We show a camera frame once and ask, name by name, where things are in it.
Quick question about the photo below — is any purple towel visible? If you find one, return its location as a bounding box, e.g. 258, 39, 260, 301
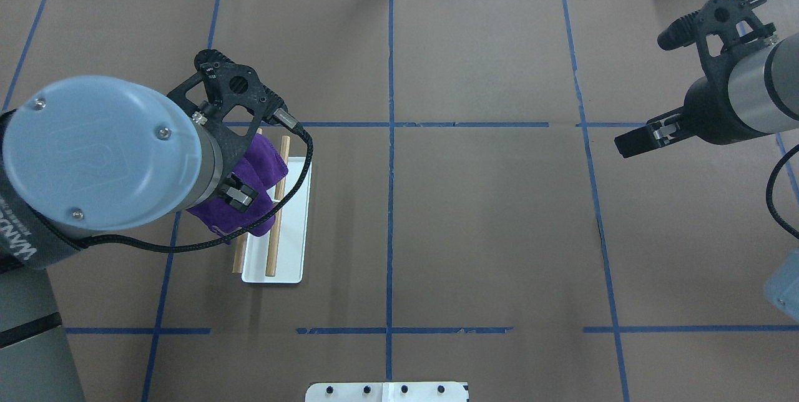
188, 134, 288, 237

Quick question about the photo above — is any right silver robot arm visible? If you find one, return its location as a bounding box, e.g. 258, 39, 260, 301
615, 36, 797, 321

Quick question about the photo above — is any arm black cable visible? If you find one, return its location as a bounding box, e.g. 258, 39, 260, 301
765, 0, 799, 242
81, 110, 315, 255

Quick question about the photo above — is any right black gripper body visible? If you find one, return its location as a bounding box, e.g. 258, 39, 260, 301
683, 77, 750, 144

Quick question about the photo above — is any white towel rack with wooden bars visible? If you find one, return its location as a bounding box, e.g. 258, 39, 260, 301
231, 128, 312, 284

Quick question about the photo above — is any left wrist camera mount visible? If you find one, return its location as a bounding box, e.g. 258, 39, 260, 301
167, 49, 288, 201

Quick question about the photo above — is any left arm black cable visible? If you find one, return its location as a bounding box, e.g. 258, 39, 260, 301
81, 110, 315, 255

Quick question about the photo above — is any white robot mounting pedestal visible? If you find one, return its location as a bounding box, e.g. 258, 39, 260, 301
305, 381, 471, 401

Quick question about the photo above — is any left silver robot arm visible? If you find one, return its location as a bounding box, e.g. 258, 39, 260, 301
2, 74, 263, 401

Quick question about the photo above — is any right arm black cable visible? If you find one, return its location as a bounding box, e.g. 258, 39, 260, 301
765, 0, 799, 242

